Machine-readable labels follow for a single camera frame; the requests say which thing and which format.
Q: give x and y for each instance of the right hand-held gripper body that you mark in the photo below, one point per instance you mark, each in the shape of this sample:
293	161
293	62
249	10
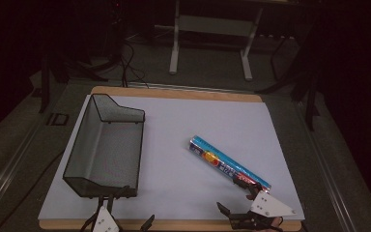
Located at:
269	205

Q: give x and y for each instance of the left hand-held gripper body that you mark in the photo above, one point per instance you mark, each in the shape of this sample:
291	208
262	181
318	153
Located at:
104	222

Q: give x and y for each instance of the long blue wrap box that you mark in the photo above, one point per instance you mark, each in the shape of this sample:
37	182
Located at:
220	159

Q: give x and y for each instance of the person's right hand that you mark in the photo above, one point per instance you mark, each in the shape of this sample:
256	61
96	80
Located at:
274	221

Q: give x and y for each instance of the white table mat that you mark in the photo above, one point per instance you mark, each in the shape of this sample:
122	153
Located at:
180	135

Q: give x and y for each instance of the thin black stand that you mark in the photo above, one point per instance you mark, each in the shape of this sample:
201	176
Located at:
278	58

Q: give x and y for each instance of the black stand leg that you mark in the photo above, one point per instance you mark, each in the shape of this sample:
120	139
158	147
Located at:
45	83

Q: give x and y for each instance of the white metal stand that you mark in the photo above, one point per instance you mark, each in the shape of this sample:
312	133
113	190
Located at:
214	27

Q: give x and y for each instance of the grey metal rail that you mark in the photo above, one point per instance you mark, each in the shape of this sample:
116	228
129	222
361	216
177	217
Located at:
186	87
9	170
331	174

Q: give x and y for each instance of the black metal bracket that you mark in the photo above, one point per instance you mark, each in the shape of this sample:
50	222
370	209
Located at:
58	119

